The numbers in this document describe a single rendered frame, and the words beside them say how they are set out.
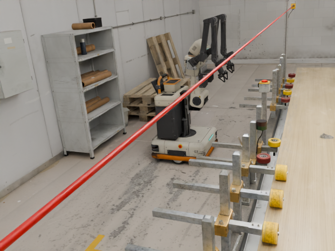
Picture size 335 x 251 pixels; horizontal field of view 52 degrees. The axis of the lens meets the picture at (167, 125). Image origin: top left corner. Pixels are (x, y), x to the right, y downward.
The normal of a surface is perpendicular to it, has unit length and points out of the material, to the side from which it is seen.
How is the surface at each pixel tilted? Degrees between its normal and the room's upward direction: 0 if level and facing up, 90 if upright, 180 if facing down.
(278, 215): 0
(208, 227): 90
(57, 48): 90
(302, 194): 0
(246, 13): 90
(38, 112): 90
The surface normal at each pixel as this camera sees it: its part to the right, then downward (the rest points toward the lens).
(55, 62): -0.37, 0.35
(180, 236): -0.07, -0.94
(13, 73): 0.93, 0.06
